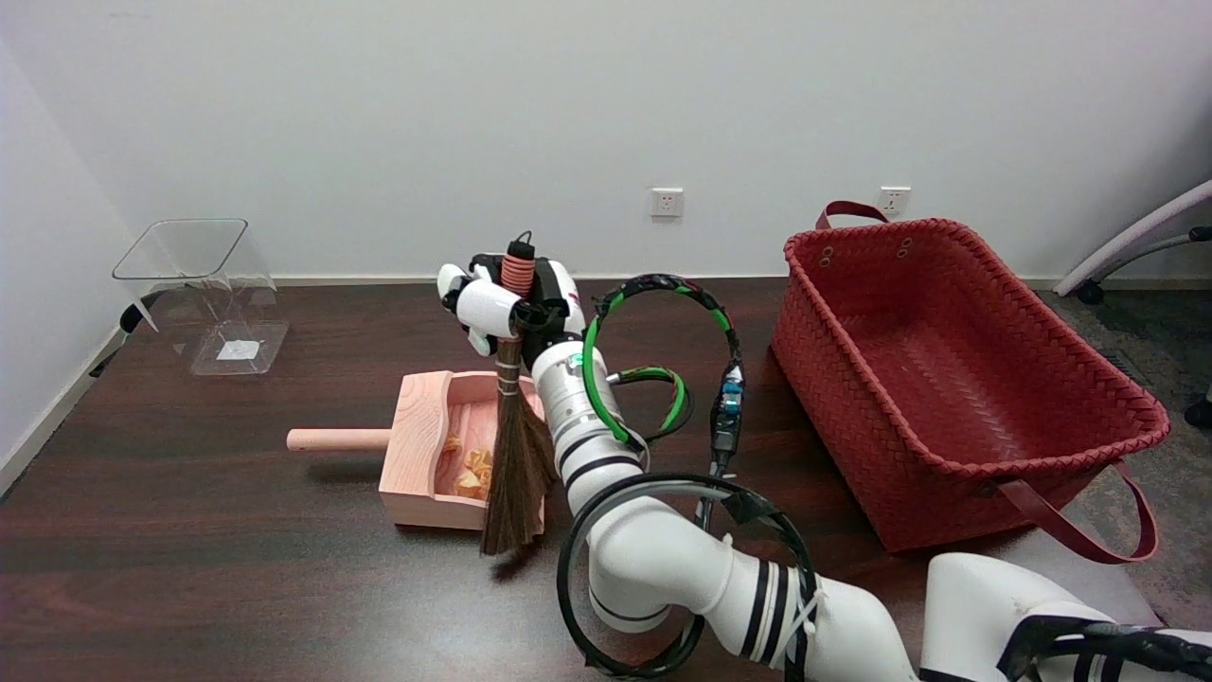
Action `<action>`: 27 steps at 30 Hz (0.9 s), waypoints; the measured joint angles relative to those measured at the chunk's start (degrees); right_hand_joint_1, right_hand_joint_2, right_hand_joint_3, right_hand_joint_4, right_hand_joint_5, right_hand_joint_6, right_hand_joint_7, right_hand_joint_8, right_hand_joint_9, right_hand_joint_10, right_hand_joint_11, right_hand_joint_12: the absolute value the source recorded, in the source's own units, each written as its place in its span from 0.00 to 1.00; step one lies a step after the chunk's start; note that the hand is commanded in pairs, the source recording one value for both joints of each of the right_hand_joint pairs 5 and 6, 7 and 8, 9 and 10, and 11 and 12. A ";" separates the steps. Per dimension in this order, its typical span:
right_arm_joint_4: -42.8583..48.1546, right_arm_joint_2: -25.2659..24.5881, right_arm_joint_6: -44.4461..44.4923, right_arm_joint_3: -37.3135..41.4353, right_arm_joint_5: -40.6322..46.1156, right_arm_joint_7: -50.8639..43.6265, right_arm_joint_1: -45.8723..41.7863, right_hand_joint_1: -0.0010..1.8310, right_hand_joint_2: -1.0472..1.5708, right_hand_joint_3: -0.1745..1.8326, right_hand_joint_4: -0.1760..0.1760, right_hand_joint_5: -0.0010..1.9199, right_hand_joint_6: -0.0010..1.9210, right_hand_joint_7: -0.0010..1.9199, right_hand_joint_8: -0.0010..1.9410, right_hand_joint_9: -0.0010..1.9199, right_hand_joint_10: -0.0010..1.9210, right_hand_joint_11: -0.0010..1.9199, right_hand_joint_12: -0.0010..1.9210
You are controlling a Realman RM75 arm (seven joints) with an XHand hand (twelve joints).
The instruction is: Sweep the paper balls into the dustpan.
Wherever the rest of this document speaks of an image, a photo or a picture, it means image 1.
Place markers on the tan paper ball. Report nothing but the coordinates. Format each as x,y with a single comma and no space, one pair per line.
471,485
451,442
480,461

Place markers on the red woven basket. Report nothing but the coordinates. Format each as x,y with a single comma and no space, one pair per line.
956,369

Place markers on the grey office chair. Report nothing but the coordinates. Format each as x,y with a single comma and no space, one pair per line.
1136,230

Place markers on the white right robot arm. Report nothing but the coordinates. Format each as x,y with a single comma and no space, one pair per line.
663,559

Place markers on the floor vent grille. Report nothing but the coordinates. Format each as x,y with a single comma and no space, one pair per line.
1127,365

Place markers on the pink wooden dustpan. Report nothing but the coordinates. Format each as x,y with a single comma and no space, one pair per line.
417,455

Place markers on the clear acrylic container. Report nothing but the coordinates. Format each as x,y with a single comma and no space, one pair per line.
213,284

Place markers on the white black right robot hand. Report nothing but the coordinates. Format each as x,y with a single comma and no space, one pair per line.
492,305

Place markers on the brown bristle hand broom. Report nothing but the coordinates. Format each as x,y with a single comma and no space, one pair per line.
516,474

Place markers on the white wall outlet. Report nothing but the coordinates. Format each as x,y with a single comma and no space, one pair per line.
895,201
667,202

